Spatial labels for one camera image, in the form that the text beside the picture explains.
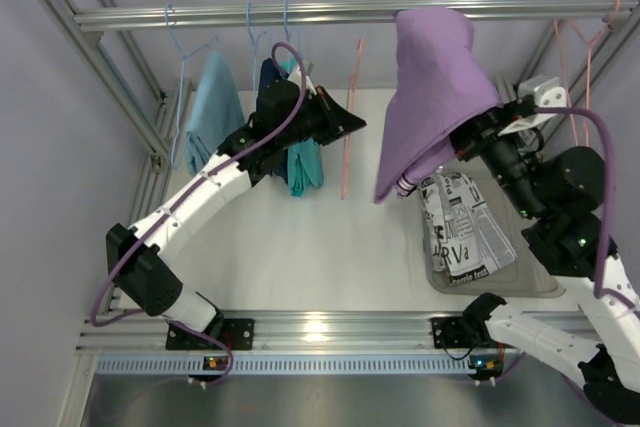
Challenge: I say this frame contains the purple trousers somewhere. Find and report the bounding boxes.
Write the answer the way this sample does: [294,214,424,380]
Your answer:
[374,7,499,204]

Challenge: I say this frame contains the pink hanger with purple trousers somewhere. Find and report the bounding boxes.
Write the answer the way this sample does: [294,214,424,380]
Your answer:
[340,36,364,201]

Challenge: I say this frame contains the newspaper print trousers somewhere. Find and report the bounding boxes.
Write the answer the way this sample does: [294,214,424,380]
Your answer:
[419,172,517,286]

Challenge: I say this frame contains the pink wire hanger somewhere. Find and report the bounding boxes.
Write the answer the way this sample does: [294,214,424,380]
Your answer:
[553,0,621,147]

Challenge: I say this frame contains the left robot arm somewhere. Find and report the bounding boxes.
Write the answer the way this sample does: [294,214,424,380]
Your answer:
[106,80,366,340]

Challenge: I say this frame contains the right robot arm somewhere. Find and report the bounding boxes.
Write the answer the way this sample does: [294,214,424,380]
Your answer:
[450,100,639,425]

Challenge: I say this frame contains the teal trousers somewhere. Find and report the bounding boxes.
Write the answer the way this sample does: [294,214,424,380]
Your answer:
[277,50,325,198]

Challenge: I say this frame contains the navy trousers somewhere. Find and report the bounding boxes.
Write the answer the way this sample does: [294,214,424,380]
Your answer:
[251,57,292,185]

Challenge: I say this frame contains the blue hanger with teal trousers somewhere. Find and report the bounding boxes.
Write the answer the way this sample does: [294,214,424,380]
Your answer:
[282,0,302,77]

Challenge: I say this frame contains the light blue trousers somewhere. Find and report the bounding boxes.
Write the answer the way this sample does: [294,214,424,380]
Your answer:
[184,51,245,176]

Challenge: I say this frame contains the blue hanger leftmost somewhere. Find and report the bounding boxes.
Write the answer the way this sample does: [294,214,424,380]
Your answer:
[163,4,219,170]

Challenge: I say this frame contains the clear plastic bin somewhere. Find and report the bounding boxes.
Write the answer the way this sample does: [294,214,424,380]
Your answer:
[423,166,563,298]

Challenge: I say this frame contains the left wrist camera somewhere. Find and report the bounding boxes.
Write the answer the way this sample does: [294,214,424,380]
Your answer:
[286,61,317,96]

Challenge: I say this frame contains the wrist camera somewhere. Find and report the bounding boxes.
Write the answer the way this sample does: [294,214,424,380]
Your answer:
[499,75,568,136]
[286,61,317,96]

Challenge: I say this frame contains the right aluminium frame post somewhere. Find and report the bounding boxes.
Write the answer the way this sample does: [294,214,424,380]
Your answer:
[494,0,640,148]

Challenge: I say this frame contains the aluminium frame post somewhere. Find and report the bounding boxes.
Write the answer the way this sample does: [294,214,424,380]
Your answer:
[494,0,640,148]
[0,0,193,318]

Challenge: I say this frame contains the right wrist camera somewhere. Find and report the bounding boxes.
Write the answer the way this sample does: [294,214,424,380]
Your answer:
[499,75,568,136]

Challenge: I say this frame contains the left aluminium frame post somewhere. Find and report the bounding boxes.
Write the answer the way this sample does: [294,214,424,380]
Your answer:
[0,0,193,318]

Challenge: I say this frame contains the aluminium hanging rail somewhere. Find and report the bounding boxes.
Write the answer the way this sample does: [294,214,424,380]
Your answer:
[73,0,639,33]

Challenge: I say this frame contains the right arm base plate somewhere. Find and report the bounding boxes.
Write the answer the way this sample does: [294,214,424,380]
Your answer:
[430,316,486,350]

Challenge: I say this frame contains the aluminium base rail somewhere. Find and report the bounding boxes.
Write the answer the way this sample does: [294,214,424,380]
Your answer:
[74,308,617,356]

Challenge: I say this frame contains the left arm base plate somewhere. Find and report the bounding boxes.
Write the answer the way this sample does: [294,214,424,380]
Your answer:
[165,318,254,351]

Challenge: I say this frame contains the grey slotted cable duct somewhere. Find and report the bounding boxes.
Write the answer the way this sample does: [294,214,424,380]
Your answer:
[95,352,497,376]

